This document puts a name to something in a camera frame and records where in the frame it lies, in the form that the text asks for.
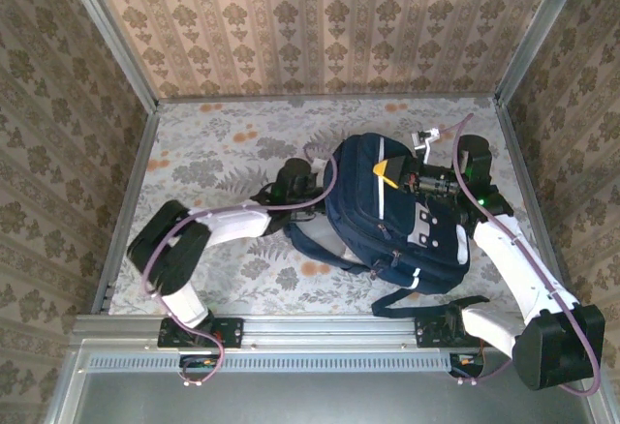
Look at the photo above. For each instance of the navy blue student backpack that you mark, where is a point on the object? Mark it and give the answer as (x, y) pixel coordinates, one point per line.
(358, 201)

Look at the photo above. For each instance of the aluminium frame rail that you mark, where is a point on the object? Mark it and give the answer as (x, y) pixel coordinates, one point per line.
(315, 98)
(140, 153)
(511, 124)

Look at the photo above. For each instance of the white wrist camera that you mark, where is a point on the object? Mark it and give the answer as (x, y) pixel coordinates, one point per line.
(425, 141)
(319, 165)

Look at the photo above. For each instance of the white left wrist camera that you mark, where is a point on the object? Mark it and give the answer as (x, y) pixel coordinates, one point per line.
(319, 165)

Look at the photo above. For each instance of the floral tablecloth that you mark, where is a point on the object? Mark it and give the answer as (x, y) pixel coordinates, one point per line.
(218, 129)

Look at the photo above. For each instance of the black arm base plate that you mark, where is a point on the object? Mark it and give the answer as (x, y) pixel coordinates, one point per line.
(426, 332)
(232, 332)

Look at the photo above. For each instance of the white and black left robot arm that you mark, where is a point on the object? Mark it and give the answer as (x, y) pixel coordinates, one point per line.
(164, 250)

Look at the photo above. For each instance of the aluminium frame post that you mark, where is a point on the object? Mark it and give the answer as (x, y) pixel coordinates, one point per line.
(111, 32)
(540, 32)

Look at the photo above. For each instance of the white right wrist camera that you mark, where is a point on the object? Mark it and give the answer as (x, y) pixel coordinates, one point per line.
(425, 141)

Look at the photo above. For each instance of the wide aluminium mounting rail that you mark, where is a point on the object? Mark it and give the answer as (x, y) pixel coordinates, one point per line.
(329, 329)

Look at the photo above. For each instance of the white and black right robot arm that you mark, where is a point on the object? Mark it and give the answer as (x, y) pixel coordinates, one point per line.
(557, 346)

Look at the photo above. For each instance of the grey sheet metal panel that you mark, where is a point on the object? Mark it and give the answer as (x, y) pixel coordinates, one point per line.
(315, 400)

